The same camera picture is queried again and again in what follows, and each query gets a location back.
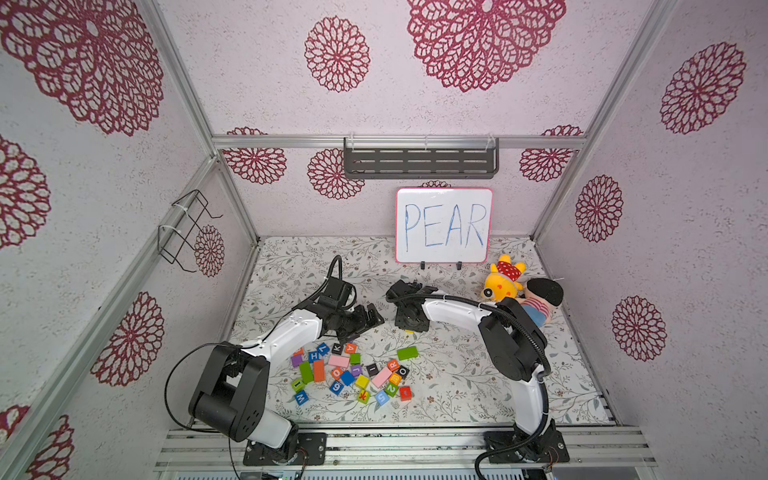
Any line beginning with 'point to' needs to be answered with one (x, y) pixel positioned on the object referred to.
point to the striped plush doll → (541, 295)
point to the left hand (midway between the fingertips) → (373, 327)
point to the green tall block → (306, 372)
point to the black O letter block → (403, 371)
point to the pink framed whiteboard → (440, 224)
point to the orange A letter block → (351, 348)
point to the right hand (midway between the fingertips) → (403, 319)
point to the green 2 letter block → (391, 389)
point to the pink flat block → (339, 360)
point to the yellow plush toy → (502, 280)
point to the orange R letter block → (393, 365)
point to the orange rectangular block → (319, 371)
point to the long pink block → (381, 377)
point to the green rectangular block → (407, 353)
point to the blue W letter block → (301, 397)
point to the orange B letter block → (395, 378)
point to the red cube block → (405, 393)
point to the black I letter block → (372, 369)
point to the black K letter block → (337, 348)
